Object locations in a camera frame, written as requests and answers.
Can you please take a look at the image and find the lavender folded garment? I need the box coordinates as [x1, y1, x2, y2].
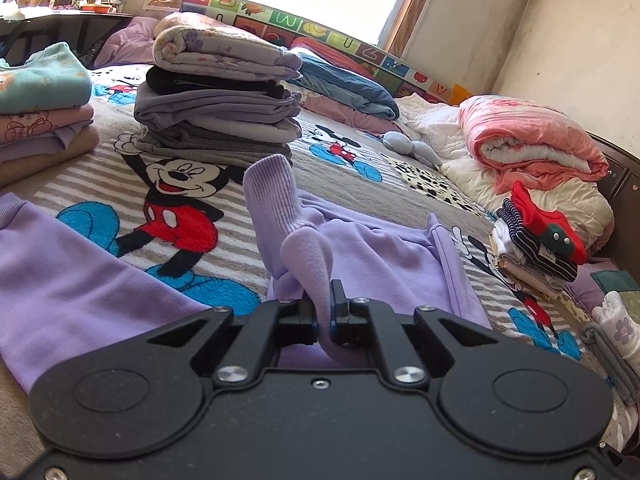
[0, 120, 91, 163]

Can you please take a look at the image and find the lavender sweater with black trim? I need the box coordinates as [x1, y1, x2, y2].
[0, 154, 493, 396]

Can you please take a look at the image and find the white quilt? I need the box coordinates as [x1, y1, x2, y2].
[395, 92, 466, 146]

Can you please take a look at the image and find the beige pink folded garment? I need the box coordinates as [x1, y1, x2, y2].
[495, 250, 566, 301]

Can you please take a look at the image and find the lavender pillow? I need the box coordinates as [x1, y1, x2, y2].
[95, 16, 161, 68]

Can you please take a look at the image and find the navy striped folded garment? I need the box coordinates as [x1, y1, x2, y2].
[495, 197, 578, 282]

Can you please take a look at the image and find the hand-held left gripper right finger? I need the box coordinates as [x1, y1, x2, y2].
[330, 279, 493, 391]

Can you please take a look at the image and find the red and green sweater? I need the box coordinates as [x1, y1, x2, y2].
[510, 181, 587, 265]

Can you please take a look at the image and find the blue folded blanket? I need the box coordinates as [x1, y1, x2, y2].
[287, 52, 401, 121]

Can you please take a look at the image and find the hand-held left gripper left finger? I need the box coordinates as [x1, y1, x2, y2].
[146, 296, 321, 391]

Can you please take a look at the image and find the light blue plush toy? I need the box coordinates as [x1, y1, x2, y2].
[382, 131, 443, 167]

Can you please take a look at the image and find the folded floral blanket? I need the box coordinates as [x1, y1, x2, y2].
[152, 11, 303, 81]

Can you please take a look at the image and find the white folded garment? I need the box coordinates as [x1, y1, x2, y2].
[490, 220, 531, 266]

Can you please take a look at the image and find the colourful alphabet mat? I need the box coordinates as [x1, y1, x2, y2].
[180, 0, 473, 106]

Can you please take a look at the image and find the cream quilt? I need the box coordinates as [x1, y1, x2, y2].
[440, 157, 615, 256]

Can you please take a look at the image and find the pink floral bedding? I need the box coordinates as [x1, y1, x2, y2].
[295, 92, 406, 133]

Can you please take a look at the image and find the stack of grey folded clothes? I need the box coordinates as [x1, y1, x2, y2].
[132, 65, 303, 168]

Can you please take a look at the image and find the pink folded shirt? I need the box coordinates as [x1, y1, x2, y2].
[0, 104, 96, 146]

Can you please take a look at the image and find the pink folded quilt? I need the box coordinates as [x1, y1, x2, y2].
[457, 95, 610, 196]

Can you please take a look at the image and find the red folded blanket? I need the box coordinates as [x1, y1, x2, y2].
[290, 35, 381, 81]

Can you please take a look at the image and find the dark wooden headboard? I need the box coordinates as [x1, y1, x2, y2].
[585, 130, 640, 266]

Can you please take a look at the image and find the teal folded sweater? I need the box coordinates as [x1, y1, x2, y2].
[0, 41, 94, 116]

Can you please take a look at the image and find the black desk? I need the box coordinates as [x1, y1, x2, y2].
[0, 10, 131, 68]

